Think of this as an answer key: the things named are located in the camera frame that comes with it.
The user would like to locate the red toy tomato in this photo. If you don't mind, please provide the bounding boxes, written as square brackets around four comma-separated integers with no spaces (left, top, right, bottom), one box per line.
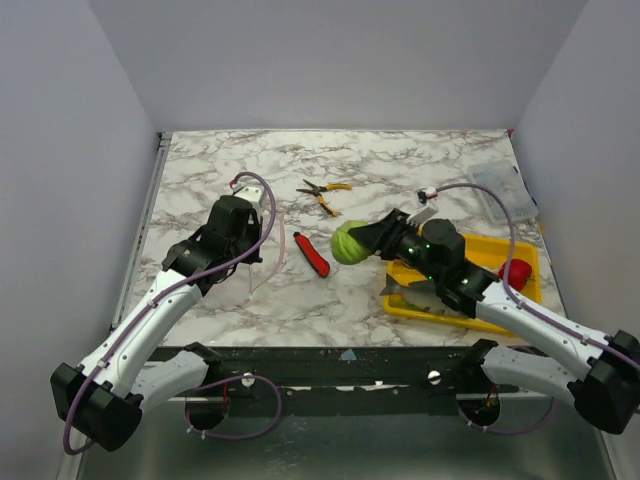
[508,258,533,291]

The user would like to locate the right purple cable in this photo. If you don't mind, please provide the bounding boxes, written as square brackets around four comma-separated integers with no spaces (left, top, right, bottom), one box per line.
[434,181,640,371]

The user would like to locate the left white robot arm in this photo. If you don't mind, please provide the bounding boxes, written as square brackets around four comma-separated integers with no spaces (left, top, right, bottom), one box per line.
[50,187,275,454]

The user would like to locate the yellow handled pliers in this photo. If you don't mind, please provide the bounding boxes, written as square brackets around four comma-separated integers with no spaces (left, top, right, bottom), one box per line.
[295,178,353,217]

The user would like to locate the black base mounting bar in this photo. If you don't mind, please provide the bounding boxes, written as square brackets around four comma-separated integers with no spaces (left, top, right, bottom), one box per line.
[178,343,495,418]

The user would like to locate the grey toy fish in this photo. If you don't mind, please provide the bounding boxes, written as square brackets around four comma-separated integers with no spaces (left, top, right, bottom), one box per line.
[379,274,448,315]

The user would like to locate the clear plastic screw box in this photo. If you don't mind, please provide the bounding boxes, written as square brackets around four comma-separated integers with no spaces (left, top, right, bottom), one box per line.
[466,160,538,223]

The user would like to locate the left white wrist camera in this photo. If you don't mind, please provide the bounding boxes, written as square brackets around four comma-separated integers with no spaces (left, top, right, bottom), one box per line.
[232,184,267,211]

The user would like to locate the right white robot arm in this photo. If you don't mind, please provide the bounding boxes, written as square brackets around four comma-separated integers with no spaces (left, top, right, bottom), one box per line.
[348,210,639,434]

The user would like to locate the red black utility knife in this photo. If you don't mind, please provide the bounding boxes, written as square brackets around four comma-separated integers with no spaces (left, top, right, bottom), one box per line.
[293,232,330,278]

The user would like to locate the yellow plastic tray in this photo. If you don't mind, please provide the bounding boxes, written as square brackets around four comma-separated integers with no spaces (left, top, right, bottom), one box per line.
[381,234,542,336]

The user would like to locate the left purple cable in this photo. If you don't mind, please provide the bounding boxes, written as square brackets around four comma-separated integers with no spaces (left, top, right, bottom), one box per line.
[62,171,276,456]

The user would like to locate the green cabbage toy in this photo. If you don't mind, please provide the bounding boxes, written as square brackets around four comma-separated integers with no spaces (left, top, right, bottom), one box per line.
[331,220,370,265]

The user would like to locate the purple cable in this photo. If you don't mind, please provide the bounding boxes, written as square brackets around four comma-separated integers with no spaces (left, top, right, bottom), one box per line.
[62,171,276,456]
[434,181,640,371]

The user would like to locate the clear zip top bag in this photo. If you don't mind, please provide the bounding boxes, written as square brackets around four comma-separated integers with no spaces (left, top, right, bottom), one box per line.
[247,210,287,301]

